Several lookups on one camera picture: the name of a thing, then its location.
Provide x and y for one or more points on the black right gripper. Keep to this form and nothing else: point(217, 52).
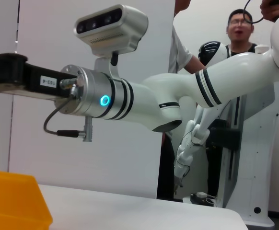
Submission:
point(34, 76)

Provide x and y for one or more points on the bystander hand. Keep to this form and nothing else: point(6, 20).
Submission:
point(273, 9)

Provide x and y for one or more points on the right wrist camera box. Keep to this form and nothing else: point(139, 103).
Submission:
point(110, 26)

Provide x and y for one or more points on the person in white shirt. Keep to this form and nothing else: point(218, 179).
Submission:
point(177, 55)

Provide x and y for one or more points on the yellow plastic bin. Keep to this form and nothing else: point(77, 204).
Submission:
point(12, 201)

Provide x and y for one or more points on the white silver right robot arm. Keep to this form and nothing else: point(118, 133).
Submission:
point(154, 95)

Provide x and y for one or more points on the black electronics box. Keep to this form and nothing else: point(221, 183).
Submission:
point(225, 134)

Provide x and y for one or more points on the white power adapter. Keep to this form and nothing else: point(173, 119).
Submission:
point(201, 194)

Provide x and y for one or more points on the white robot stand column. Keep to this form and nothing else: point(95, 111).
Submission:
point(257, 155)

